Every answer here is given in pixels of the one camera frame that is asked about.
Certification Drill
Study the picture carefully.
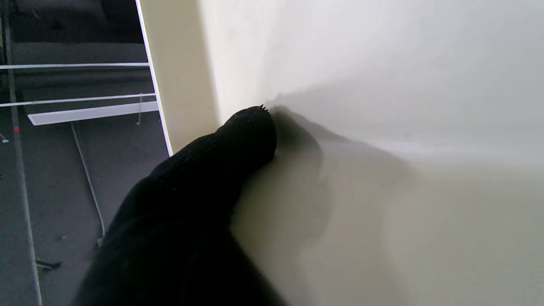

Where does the thin white ceiling rail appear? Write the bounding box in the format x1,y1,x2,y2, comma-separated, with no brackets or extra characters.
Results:
0,93,157,108
0,62,150,70

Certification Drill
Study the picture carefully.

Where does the cream baking tray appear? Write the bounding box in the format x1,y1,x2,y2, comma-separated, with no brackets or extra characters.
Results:
136,0,544,306

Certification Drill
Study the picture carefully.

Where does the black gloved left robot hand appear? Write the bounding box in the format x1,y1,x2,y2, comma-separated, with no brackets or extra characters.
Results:
74,105,286,306

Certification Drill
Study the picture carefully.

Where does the flat white ceiling bar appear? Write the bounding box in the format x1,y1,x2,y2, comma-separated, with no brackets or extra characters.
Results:
28,101,160,126

